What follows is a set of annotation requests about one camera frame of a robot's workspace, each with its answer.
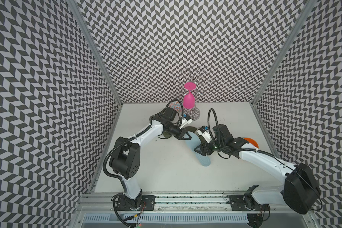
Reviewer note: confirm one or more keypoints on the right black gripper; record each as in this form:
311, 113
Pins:
202, 147

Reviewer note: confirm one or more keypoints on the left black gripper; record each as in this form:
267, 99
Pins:
180, 135

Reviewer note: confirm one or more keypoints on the olive green shoe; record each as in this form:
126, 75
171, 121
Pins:
195, 131
166, 135

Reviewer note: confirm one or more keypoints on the grey-blue insole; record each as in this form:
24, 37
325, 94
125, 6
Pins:
194, 144

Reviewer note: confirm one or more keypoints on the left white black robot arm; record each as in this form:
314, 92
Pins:
123, 161

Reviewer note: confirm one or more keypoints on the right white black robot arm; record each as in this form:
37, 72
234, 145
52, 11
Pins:
298, 188

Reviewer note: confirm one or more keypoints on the colourful patterned small bowl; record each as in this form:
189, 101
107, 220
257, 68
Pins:
176, 106

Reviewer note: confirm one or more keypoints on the pink plastic wine glass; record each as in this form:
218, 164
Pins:
189, 99

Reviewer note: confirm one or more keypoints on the orange plastic bowl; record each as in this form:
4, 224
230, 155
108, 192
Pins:
253, 142

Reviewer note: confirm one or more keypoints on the clear glass holder stand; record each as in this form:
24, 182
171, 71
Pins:
198, 76

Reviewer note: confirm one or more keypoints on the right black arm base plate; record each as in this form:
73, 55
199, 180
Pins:
236, 202

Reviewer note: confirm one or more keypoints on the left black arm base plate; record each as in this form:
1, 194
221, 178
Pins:
142, 202

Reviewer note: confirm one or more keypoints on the white slotted cable duct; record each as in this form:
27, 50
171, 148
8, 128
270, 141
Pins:
173, 218

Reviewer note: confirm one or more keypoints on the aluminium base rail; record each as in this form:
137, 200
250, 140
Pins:
174, 202

